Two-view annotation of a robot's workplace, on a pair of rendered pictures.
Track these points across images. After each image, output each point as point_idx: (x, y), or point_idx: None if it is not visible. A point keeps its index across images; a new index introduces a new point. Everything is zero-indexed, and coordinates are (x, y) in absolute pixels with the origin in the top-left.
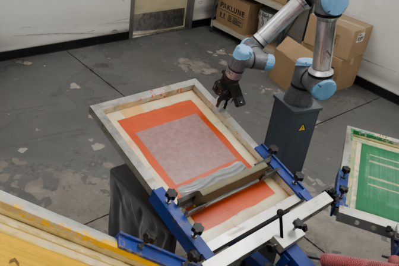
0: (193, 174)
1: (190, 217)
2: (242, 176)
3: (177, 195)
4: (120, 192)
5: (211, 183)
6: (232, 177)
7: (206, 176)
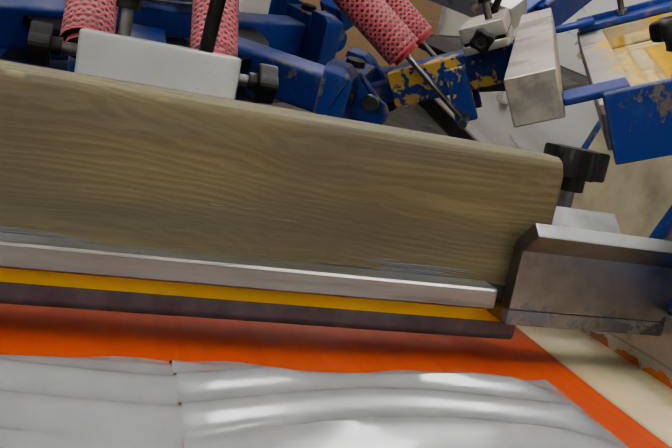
0: None
1: (523, 332)
2: (126, 81)
3: (625, 427)
4: None
5: (253, 388)
6: (233, 101)
7: (262, 441)
